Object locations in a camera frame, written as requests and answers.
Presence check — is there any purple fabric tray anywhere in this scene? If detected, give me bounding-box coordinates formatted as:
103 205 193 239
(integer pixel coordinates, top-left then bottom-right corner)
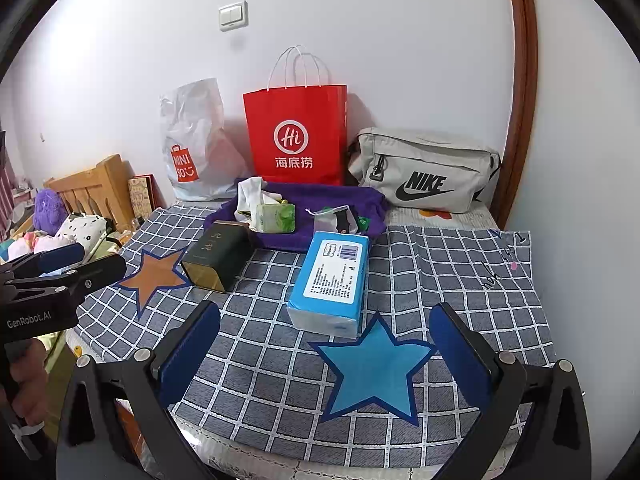
202 177 388 253

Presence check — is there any person's left hand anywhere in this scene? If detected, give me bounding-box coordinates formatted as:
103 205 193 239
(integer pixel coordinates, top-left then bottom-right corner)
7 337 51 411

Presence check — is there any brown star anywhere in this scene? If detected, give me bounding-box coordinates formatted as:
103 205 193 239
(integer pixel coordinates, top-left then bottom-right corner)
112 247 196 318

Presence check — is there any printed bed sheet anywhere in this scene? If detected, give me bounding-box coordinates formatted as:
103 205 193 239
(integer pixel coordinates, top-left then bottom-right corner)
70 200 531 480

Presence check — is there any wooden headboard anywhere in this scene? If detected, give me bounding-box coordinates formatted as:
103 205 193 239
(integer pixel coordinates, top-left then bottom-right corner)
44 154 133 233

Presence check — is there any white dotted cloth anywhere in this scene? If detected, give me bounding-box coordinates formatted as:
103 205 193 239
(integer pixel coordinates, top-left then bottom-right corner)
54 214 111 251

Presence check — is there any blue star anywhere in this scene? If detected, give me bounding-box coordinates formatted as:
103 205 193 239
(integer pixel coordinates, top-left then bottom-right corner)
307 311 438 427

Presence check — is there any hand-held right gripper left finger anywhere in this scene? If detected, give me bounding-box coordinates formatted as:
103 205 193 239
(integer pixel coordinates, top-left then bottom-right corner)
59 300 223 480

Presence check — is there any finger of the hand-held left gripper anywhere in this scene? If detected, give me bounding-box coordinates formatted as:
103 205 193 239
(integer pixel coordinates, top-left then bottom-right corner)
10 254 128 306
0 242 87 286

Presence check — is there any white plastic bag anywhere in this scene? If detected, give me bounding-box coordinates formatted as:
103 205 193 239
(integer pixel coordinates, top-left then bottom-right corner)
160 77 251 202

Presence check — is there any white light switch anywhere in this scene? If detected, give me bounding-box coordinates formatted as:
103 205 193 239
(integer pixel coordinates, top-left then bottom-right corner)
218 1 249 32

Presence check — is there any grey checked mat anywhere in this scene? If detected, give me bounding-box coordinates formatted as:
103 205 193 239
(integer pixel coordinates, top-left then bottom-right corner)
75 207 558 453

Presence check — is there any blue tissue pack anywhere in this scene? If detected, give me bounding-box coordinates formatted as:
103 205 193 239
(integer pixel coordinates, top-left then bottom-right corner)
286 231 371 339

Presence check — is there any brown wooden door frame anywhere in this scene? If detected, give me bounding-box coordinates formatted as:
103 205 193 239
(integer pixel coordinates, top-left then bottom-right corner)
495 0 540 228

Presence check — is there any patterned notebook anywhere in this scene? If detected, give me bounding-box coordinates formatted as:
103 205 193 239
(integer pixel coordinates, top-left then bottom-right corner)
127 174 157 213

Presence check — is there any white towel with green edge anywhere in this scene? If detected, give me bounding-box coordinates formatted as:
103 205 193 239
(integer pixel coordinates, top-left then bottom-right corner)
250 202 296 235

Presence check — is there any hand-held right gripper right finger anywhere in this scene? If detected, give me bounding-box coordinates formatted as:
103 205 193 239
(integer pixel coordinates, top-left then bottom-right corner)
429 302 592 480

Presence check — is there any red paper bag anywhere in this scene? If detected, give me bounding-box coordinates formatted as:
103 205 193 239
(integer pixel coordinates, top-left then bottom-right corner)
243 46 348 187

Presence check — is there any dark green tin box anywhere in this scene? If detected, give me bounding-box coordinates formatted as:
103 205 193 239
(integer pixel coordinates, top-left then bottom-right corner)
180 221 253 293

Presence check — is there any sheer drawstring pouch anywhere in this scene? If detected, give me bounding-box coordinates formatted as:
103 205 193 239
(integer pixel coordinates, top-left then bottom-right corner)
306 205 351 233

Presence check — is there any grey waist bag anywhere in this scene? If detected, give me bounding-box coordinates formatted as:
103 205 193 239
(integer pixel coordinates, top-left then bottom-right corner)
346 127 502 215

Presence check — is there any purple plush toy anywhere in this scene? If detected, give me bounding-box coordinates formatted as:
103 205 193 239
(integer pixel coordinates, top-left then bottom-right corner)
32 189 66 236

